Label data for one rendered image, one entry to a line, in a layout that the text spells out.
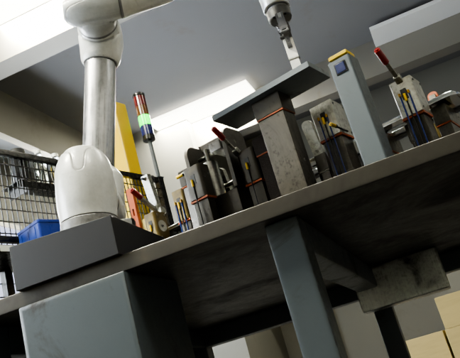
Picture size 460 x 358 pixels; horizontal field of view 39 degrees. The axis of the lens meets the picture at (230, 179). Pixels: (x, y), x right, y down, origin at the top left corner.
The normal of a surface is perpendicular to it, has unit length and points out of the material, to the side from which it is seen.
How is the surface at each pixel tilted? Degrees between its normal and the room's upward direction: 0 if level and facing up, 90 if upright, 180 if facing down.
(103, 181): 90
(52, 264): 90
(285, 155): 90
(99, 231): 90
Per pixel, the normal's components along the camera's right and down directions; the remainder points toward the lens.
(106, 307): -0.34, -0.22
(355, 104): -0.57, -0.12
